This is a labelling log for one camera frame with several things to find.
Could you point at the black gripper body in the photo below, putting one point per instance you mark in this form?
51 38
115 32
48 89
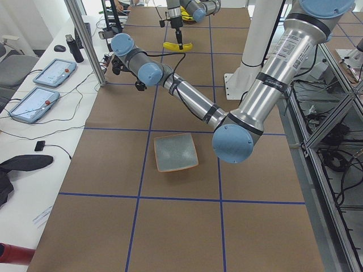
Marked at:
176 22
140 85

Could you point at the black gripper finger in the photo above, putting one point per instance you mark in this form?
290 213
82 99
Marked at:
179 38

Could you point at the yellow banana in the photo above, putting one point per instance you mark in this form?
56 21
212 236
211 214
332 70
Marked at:
178 48

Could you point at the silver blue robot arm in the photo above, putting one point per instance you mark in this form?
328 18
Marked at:
236 132
196 10

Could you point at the brown woven basket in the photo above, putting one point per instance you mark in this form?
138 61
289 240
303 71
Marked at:
188 18

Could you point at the square blue ceramic plate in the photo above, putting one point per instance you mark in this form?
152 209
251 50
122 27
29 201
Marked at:
175 152

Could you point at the black tripod stand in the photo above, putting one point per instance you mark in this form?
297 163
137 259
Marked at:
111 18

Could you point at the black water bottle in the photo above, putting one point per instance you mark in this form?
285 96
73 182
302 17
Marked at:
75 51

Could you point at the upper blue teach pendant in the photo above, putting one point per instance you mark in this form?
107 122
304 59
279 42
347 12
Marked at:
55 73

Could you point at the blue teach pendant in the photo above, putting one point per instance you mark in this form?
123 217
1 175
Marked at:
55 73
34 105

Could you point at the black computer mouse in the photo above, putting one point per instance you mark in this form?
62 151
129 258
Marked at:
59 48

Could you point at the lower blue teach pendant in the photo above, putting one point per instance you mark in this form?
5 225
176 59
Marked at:
34 105

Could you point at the small black box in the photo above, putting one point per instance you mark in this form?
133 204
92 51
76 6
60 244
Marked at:
39 146

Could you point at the grey office chair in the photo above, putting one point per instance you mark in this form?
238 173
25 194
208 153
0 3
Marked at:
14 69

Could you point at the black cloth bag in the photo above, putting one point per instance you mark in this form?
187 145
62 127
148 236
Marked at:
23 163

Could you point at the red cylinder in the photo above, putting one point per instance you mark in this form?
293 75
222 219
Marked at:
16 255

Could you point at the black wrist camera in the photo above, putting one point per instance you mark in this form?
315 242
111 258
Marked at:
117 65

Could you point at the white camera mast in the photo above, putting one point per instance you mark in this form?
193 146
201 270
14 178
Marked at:
263 26

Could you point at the aluminium frame post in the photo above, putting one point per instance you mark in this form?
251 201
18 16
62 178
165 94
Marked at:
79 25

